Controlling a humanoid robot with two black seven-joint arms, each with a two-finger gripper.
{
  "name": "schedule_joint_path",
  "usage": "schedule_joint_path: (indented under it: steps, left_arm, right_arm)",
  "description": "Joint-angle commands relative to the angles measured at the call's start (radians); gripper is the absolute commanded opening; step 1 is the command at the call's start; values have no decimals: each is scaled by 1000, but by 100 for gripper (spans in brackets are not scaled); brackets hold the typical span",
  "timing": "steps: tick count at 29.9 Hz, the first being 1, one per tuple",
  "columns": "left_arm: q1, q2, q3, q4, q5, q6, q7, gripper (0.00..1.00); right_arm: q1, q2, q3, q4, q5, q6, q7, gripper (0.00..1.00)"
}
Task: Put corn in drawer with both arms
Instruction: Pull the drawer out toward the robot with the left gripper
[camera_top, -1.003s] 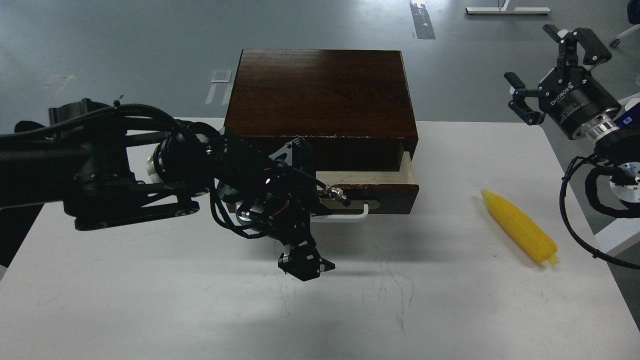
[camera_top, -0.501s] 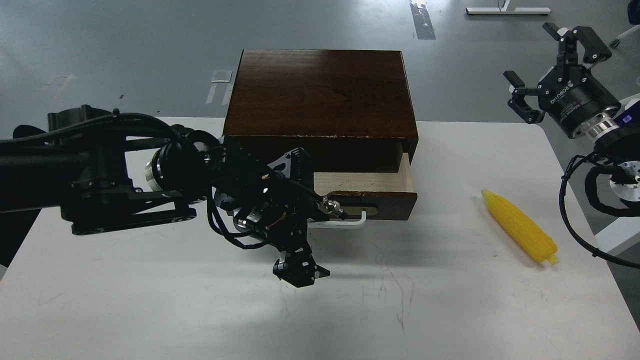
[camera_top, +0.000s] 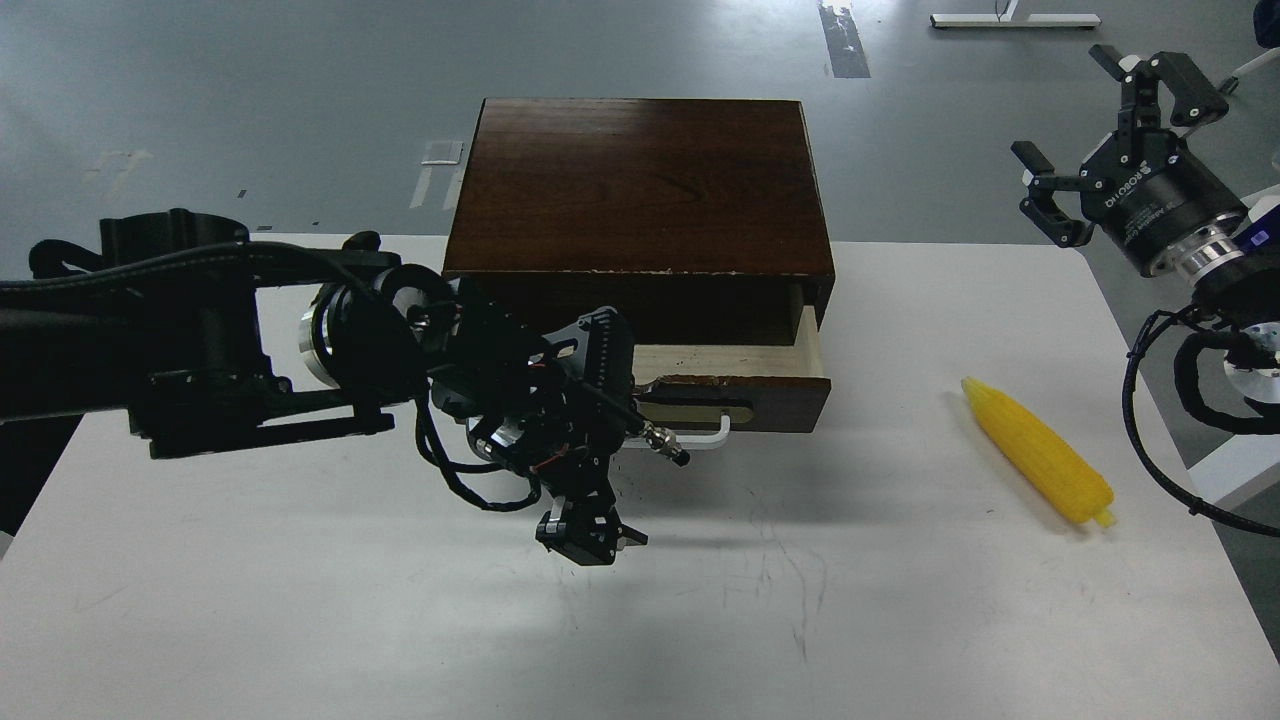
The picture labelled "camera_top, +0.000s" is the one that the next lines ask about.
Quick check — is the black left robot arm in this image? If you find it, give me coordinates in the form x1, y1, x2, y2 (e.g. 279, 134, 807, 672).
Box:
3, 209, 669, 566

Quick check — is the dark wooden drawer cabinet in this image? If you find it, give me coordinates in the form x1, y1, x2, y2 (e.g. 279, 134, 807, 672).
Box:
443, 97, 836, 345

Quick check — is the wooden drawer with white handle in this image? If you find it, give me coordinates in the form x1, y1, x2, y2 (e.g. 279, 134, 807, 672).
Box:
634, 305, 833, 436

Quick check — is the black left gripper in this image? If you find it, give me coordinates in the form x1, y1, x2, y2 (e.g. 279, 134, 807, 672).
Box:
430, 281, 652, 568

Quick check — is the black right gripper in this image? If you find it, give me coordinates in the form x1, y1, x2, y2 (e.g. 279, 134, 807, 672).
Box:
1010, 44, 1247, 278

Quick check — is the yellow toy corn cob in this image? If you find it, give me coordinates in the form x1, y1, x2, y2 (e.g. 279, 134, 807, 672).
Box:
961, 375, 1117, 528

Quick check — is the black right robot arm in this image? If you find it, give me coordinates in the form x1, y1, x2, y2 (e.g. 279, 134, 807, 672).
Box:
1011, 44, 1277, 436

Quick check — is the white table leg base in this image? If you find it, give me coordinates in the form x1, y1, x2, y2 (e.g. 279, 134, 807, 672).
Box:
929, 1, 1102, 29

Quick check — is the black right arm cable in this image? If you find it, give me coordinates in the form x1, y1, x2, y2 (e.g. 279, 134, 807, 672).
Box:
1121, 305, 1280, 541

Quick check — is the white chair leg with caster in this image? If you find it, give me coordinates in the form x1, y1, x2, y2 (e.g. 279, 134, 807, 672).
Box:
1217, 47, 1280, 95

